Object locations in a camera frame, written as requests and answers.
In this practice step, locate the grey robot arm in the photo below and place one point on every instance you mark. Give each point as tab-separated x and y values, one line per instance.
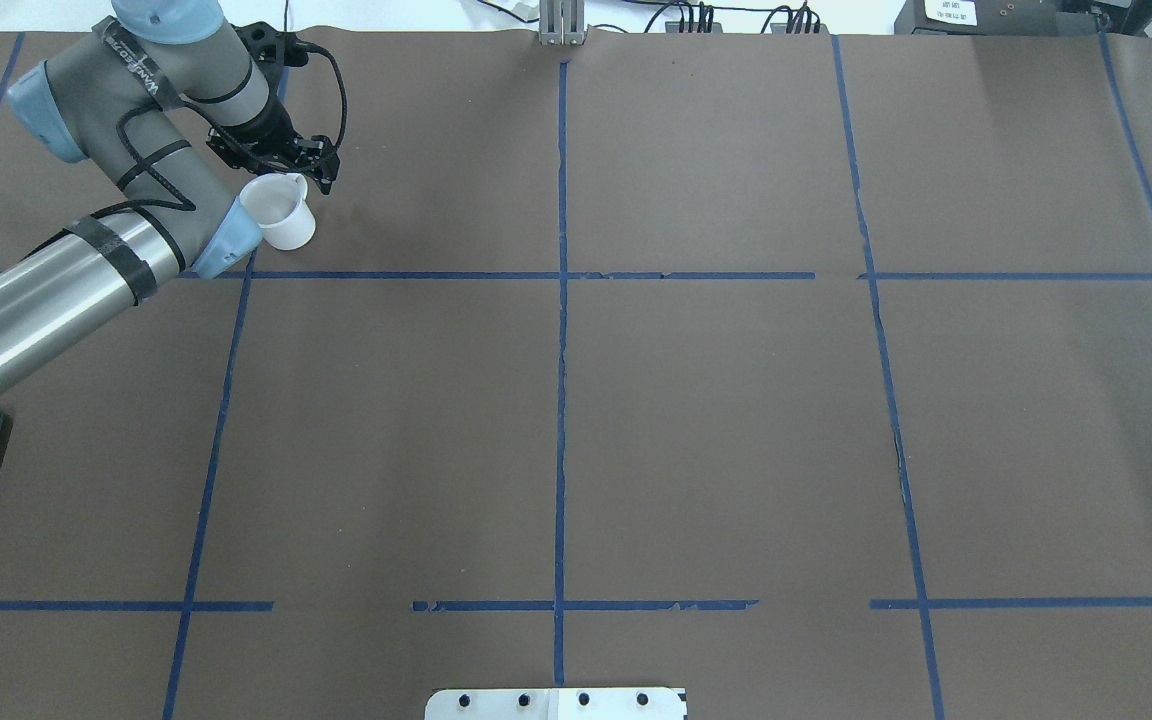
108	99

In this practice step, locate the white metal mounting plate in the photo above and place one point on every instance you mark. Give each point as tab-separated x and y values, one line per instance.
558	703

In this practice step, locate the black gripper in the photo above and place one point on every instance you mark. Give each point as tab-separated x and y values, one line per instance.
267	128

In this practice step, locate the black device with label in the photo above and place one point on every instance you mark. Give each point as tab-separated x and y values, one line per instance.
994	18

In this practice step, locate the brown paper table cover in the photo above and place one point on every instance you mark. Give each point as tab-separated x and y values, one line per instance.
859	400

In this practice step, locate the blue tape vertical strip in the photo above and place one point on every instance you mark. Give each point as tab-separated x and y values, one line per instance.
563	326

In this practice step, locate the white plastic cup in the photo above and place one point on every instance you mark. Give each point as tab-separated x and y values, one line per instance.
278	203

